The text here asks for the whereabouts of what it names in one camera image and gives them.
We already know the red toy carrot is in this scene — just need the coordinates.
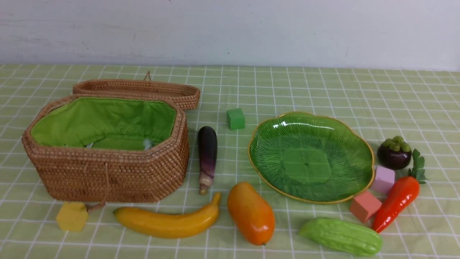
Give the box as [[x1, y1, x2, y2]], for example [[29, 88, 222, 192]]
[[372, 149, 427, 233]]

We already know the woven rattan basket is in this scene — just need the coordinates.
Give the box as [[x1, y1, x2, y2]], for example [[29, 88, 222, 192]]
[[22, 94, 189, 203]]

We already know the yellow toy banana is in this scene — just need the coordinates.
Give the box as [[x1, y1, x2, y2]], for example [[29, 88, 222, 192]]
[[113, 193, 221, 239]]

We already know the green leaf-shaped glass plate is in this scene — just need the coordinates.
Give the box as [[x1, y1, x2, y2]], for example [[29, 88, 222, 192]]
[[248, 112, 375, 204]]

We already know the green toy bitter gourd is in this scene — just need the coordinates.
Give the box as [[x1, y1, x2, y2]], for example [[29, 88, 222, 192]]
[[298, 217, 383, 257]]

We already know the yellow hexagonal block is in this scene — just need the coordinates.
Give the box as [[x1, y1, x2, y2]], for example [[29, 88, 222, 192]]
[[56, 202, 89, 232]]

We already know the orange toy mango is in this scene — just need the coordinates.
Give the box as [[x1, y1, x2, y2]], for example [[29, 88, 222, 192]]
[[227, 181, 275, 246]]

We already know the pink-purple cube block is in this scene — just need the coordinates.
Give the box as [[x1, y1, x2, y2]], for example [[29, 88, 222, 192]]
[[370, 165, 395, 195]]

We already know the salmon red cube block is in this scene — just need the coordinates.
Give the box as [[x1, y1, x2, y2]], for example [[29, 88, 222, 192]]
[[349, 190, 382, 223]]

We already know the green cube block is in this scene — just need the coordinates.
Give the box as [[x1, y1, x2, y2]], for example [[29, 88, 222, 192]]
[[226, 108, 246, 131]]

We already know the purple toy eggplant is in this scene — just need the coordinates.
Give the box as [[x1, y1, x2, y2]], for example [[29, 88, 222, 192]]
[[197, 126, 217, 195]]

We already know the dark purple toy mangosteen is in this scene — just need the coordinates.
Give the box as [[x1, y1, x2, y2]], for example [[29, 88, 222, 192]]
[[377, 136, 412, 170]]

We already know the woven rattan basket lid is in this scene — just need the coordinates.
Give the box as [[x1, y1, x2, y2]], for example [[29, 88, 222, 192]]
[[72, 72, 201, 110]]

